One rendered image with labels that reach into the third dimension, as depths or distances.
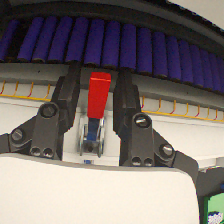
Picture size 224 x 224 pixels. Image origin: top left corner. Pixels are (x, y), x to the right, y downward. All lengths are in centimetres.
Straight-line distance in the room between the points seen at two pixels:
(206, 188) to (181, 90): 81
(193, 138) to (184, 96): 7
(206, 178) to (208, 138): 71
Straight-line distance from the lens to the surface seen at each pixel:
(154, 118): 17
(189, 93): 18
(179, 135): 19
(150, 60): 17
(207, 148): 23
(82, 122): 15
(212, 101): 21
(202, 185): 91
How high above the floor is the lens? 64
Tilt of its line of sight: 61 degrees down
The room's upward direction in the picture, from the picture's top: 21 degrees clockwise
